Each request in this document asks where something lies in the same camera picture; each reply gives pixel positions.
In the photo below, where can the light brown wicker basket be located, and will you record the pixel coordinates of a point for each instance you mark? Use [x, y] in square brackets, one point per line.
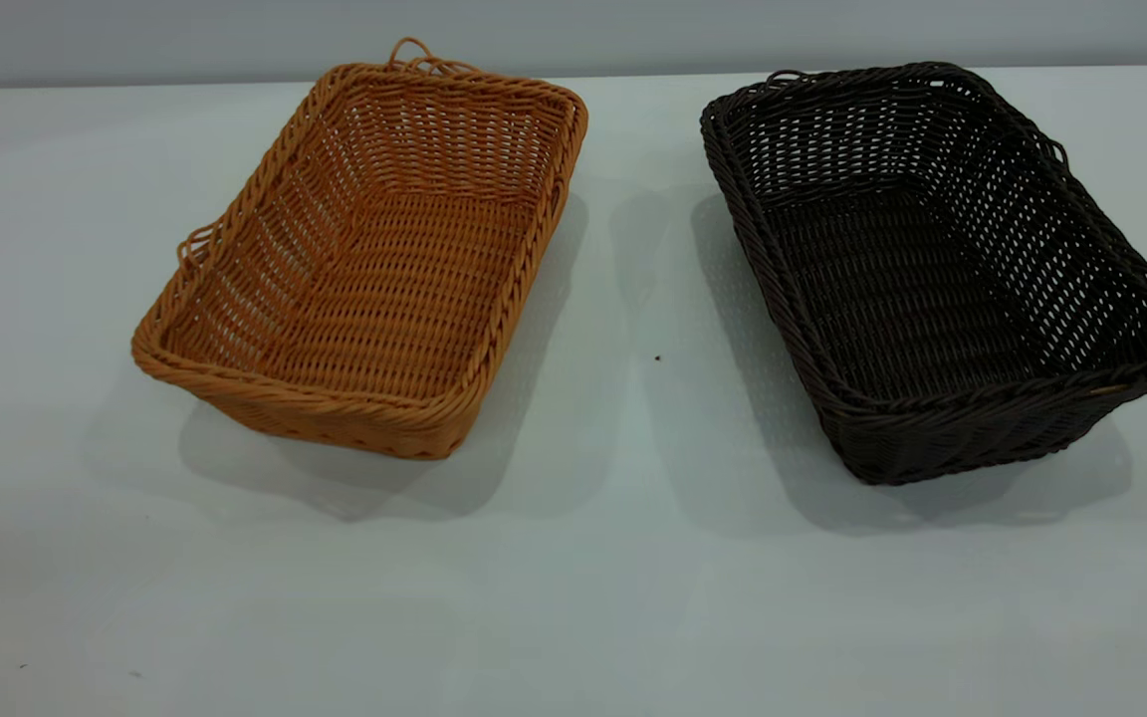
[384, 299]

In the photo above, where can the dark brown wicker basket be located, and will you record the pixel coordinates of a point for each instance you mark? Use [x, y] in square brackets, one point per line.
[912, 299]

